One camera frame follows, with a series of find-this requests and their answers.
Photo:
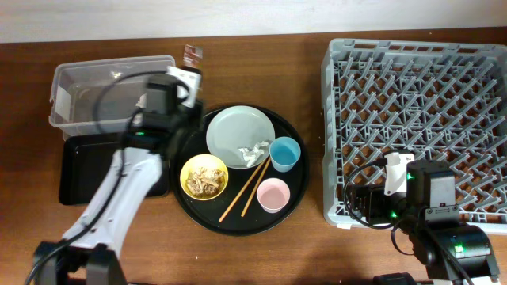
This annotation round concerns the small white tissue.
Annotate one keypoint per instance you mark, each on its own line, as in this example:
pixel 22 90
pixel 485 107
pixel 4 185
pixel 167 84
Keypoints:
pixel 252 155

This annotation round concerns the black rectangular tray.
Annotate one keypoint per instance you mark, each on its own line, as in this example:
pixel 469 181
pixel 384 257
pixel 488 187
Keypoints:
pixel 86 161

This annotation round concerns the clear plastic waste bin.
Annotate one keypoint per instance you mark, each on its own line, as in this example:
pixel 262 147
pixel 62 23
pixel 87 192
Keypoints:
pixel 77 86

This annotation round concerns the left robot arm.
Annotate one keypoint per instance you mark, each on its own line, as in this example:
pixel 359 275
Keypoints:
pixel 150 139

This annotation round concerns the pink plastic cup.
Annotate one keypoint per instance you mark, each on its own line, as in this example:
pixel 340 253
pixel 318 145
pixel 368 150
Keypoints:
pixel 273 194

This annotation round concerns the blue plastic cup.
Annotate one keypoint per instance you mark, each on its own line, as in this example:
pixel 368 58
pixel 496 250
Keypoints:
pixel 284 153

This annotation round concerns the grey round plate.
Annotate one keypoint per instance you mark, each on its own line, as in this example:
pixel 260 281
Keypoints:
pixel 235 127

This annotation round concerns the wooden chopstick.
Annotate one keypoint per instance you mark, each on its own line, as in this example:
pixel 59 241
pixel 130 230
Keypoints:
pixel 254 191
pixel 244 187

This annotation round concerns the gold foil wrapper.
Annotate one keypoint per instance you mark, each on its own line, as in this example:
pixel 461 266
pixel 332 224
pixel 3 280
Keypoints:
pixel 192 56

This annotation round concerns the yellow bowl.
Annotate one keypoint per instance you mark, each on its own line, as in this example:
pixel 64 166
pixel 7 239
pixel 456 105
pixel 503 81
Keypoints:
pixel 206 161

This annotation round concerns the peanut shells and rice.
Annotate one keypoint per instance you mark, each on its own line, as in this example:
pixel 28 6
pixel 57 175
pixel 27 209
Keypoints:
pixel 205 183

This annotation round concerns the round black serving tray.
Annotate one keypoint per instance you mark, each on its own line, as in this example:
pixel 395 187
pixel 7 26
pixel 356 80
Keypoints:
pixel 256 219

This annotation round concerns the grey dishwasher rack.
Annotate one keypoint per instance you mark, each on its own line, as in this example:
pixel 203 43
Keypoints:
pixel 441 101

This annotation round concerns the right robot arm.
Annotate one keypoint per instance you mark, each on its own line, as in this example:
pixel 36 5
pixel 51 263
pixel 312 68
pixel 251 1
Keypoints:
pixel 418 198

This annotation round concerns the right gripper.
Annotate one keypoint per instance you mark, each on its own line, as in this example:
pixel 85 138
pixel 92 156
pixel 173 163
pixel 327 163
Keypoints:
pixel 375 193

